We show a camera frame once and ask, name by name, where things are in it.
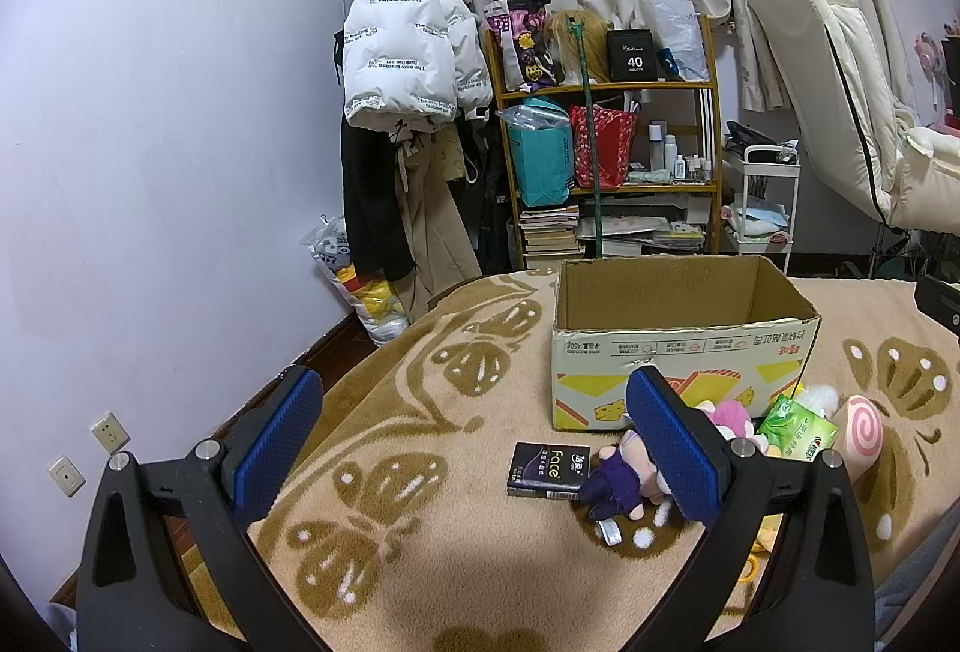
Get white fluffy plush toy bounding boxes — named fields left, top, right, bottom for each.
left=794, top=384, right=839, bottom=420

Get pink swirl plush roll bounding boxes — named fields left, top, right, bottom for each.
left=832, top=395, right=884, bottom=481

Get green tissue pack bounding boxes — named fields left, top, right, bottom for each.
left=757, top=395, right=838, bottom=462

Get purple-dressed plush doll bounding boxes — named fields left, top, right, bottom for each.
left=578, top=429, right=672, bottom=549

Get pink plush toy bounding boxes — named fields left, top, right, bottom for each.
left=697, top=400, right=768, bottom=454

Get white utility cart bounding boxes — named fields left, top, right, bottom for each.
left=721, top=142, right=800, bottom=273

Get cardboard box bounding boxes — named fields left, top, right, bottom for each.
left=551, top=255, right=820, bottom=431

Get cream recliner chair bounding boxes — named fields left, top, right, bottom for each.
left=748, top=0, right=960, bottom=234

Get wooden shelf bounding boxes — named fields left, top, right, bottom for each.
left=482, top=14, right=722, bottom=255

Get black tissue pack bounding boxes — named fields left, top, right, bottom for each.
left=506, top=442, right=590, bottom=501

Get red gift bag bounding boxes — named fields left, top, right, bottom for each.
left=569, top=106, right=636, bottom=190

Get plastic bag of toys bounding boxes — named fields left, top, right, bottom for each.
left=301, top=214, right=409, bottom=346

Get black box with 40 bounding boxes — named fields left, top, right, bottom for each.
left=605, top=29, right=658, bottom=83

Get stack of books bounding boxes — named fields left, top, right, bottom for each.
left=519, top=205, right=584, bottom=268

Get teal bag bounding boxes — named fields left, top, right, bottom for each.
left=498, top=97, right=574, bottom=208

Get black garment hanging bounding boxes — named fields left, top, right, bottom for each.
left=340, top=117, right=415, bottom=281

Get blonde wig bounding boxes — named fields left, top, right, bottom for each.
left=545, top=10, right=608, bottom=85

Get green pole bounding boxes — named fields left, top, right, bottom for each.
left=568, top=14, right=604, bottom=260

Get printed snack bag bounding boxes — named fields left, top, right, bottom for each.
left=483, top=0, right=560, bottom=92

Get beige trousers hanging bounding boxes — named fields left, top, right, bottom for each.
left=394, top=135, right=482, bottom=322

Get white puffer jacket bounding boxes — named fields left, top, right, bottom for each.
left=342, top=0, right=493, bottom=138

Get wall socket lower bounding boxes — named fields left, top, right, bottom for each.
left=49, top=455, right=86, bottom=498

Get wall socket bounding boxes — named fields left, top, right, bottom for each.
left=89, top=413, right=130, bottom=454
left=49, top=455, right=86, bottom=498

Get wall socket upper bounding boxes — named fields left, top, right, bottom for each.
left=89, top=413, right=130, bottom=454

